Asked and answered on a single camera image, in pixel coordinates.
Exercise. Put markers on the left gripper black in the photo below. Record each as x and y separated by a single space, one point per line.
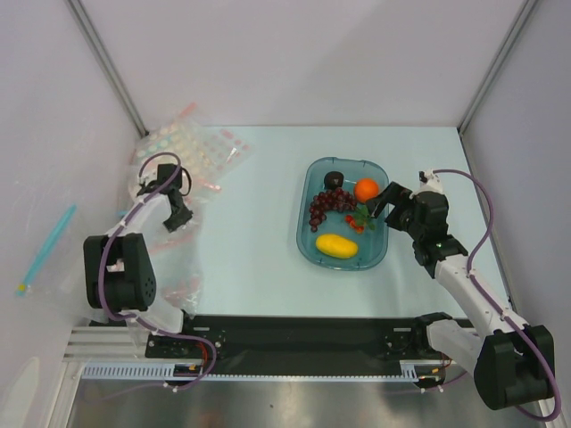
184 218

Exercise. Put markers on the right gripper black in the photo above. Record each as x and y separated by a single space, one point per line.
399 207

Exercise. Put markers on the teal transparent plastic tray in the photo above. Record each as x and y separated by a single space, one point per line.
372 244

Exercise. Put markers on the clear zip bag red dots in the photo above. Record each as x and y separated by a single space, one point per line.
174 260

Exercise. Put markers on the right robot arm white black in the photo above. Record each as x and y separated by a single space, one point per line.
511 361

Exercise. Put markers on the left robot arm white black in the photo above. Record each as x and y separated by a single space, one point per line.
120 276

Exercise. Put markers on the zip bag pastel dots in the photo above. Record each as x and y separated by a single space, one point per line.
183 135

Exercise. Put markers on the zip bag red dots back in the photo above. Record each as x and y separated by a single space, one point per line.
222 150

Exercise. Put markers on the orange fruit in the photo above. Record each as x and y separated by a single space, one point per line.
366 189

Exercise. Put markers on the red cherries with green leaves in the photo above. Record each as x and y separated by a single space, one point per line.
361 220

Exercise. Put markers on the purple grape bunch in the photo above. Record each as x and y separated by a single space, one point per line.
337 200

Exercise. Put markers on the dark brown round fruit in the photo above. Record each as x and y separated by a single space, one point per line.
333 180

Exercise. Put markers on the yellow mango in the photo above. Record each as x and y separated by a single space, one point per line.
336 246

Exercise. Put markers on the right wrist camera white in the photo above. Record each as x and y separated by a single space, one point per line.
430 182

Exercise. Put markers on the clear bag teal zipper wall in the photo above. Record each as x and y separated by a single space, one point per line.
56 276

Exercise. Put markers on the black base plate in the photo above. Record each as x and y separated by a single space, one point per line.
300 346

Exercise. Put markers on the right aluminium frame post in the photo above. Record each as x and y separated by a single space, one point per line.
516 29

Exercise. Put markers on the aluminium frame post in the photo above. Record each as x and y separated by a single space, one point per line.
516 29
97 46

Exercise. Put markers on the left aluminium frame post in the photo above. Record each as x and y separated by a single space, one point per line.
97 46

